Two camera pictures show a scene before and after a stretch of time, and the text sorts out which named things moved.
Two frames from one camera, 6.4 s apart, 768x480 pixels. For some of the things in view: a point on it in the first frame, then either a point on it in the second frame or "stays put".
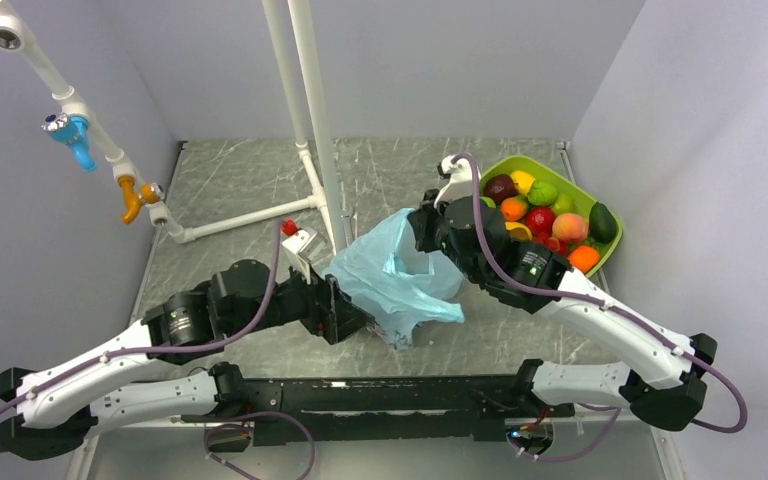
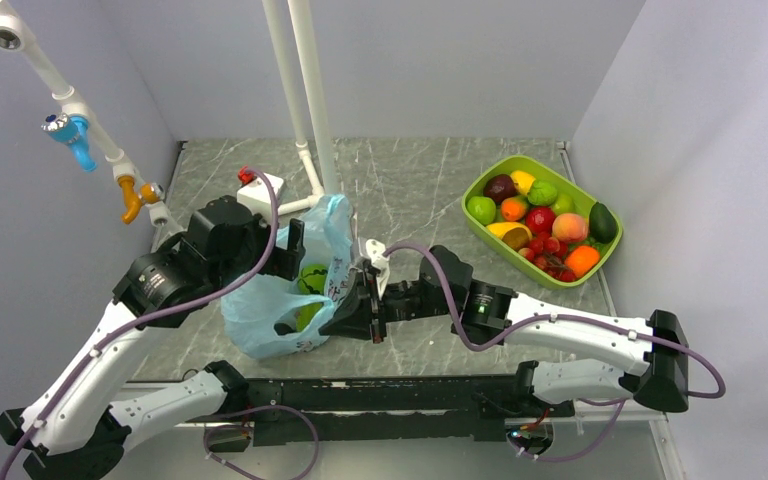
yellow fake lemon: x=523 y=181 stays put
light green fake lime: x=564 y=203 stays put
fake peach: x=569 y=227 stays put
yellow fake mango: x=519 y=231 stays put
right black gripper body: x=433 y=233 to x=401 y=301
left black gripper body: x=296 y=299 to x=258 y=240
